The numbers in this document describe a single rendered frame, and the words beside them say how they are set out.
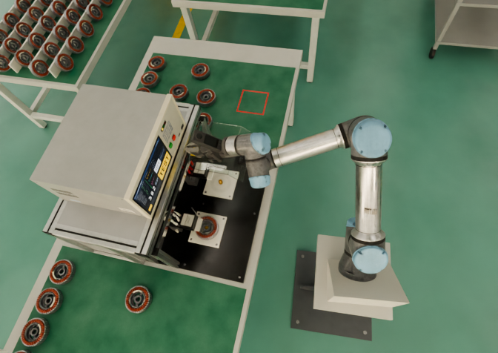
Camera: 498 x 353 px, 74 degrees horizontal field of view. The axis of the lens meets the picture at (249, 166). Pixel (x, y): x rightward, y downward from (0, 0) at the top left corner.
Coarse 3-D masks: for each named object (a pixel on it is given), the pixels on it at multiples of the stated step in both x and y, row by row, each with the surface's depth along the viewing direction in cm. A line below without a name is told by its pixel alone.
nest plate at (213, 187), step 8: (216, 176) 169; (224, 176) 168; (208, 184) 167; (216, 184) 167; (224, 184) 166; (232, 184) 166; (208, 192) 165; (216, 192) 165; (224, 192) 164; (232, 192) 164
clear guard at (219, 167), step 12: (204, 132) 148; (216, 132) 147; (228, 132) 146; (240, 132) 146; (192, 156) 143; (204, 156) 142; (240, 156) 143; (204, 168) 139; (216, 168) 139; (228, 168) 138; (240, 168) 142; (240, 180) 141
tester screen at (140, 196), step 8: (160, 144) 124; (160, 152) 125; (152, 160) 120; (152, 168) 121; (144, 176) 116; (152, 176) 122; (144, 184) 116; (152, 184) 123; (160, 184) 129; (136, 192) 112; (144, 192) 117; (136, 200) 113; (144, 200) 118
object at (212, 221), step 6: (204, 216) 156; (210, 216) 156; (204, 222) 157; (210, 222) 156; (216, 222) 154; (204, 228) 154; (210, 228) 155; (216, 228) 153; (198, 234) 152; (204, 234) 152; (210, 234) 152; (216, 234) 154
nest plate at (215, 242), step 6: (198, 216) 160; (216, 216) 159; (222, 216) 159; (222, 222) 158; (222, 228) 156; (192, 234) 156; (192, 240) 155; (198, 240) 155; (204, 240) 155; (210, 240) 154; (216, 240) 154; (216, 246) 153
